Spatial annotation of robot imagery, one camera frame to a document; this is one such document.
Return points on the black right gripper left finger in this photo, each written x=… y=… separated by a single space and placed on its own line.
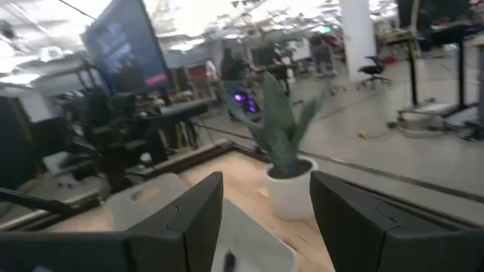
x=177 y=245

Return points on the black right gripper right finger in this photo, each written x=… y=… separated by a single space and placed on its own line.
x=359 y=242

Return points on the black office chair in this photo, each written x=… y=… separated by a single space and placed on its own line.
x=372 y=70

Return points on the black pen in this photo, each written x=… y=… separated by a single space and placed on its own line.
x=229 y=262

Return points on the black standing desk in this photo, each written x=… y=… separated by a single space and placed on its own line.
x=414 y=68

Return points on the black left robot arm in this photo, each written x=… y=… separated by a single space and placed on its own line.
x=113 y=151

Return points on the computer with purple lights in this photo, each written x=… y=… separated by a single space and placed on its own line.
x=247 y=102

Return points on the tilted dark blue monitor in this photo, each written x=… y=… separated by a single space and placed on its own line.
x=125 y=45

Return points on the white pillar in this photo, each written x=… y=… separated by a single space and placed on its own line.
x=355 y=38

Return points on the snake plant in white pot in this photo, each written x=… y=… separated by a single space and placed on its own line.
x=289 y=196

